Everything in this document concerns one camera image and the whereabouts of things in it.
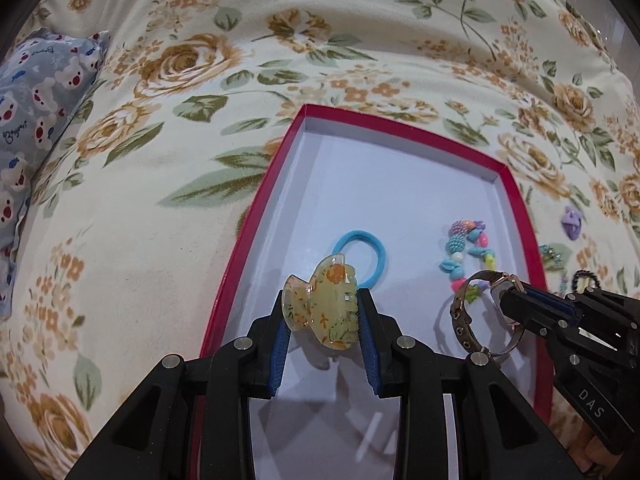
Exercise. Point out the red shallow box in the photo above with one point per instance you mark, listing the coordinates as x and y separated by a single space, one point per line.
375 185

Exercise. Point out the person's right hand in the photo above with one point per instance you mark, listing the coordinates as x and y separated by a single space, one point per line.
587 455

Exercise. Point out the blue bear print pillow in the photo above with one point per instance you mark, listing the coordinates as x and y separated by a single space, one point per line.
40 95

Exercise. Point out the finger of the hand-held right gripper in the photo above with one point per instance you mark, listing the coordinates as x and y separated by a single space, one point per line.
530 312
550 299

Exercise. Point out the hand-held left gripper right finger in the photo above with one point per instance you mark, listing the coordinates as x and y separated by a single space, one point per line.
370 355

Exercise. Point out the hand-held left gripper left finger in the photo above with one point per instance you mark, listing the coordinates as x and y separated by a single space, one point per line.
277 355

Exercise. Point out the purple hair clip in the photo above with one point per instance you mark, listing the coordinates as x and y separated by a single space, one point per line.
571 222

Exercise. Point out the cream floral blanket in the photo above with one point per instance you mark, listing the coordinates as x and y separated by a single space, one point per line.
150 210

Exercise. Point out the yellow floral hair claw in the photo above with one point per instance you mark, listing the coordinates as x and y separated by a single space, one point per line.
325 305

